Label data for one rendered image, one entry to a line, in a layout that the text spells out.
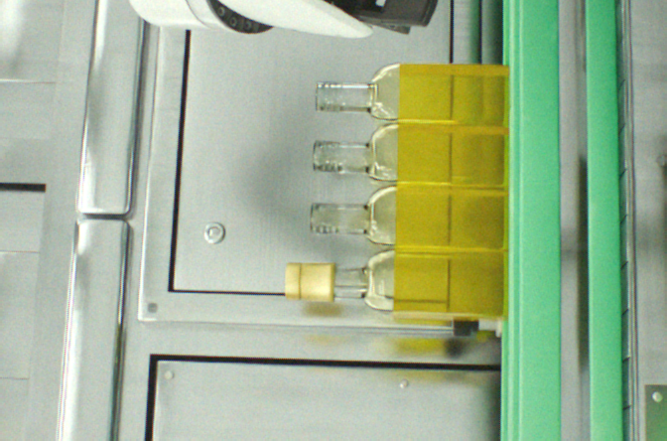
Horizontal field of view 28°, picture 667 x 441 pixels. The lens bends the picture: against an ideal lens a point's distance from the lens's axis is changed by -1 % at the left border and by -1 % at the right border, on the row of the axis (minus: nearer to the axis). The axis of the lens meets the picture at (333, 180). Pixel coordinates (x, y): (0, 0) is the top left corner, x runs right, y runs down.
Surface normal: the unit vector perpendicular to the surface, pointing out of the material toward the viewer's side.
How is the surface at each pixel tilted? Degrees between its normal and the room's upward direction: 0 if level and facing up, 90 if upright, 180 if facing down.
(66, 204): 90
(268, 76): 90
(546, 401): 90
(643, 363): 90
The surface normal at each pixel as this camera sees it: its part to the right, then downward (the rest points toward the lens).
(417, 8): -0.73, -0.34
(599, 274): -0.04, -0.25
